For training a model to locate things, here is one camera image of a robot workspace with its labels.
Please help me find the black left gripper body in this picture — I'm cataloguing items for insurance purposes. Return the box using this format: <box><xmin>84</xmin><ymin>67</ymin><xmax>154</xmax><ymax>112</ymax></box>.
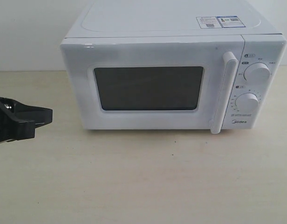
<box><xmin>0</xmin><ymin>97</ymin><xmax>17</xmax><ymax>144</ymax></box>

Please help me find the white warning label sticker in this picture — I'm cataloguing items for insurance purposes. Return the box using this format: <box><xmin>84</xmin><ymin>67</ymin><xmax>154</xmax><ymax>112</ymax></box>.
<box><xmin>196</xmin><ymin>16</ymin><xmax>222</xmax><ymax>29</ymax></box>

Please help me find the blue energy label sticker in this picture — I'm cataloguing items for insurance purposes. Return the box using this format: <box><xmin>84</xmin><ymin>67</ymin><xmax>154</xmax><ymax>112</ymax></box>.
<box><xmin>216</xmin><ymin>16</ymin><xmax>245</xmax><ymax>28</ymax></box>

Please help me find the upper white power knob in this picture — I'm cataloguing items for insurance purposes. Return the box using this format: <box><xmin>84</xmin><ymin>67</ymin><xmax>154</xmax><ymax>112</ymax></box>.
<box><xmin>244</xmin><ymin>63</ymin><xmax>271</xmax><ymax>84</ymax></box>

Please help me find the lower white timer knob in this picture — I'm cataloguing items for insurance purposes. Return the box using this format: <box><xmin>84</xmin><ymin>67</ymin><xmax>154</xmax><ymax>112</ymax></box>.
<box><xmin>235</xmin><ymin>93</ymin><xmax>259</xmax><ymax>112</ymax></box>

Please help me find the white Midea microwave body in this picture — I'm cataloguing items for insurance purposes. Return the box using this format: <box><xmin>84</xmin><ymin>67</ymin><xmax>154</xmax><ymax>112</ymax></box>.
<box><xmin>63</xmin><ymin>0</ymin><xmax>287</xmax><ymax>130</ymax></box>

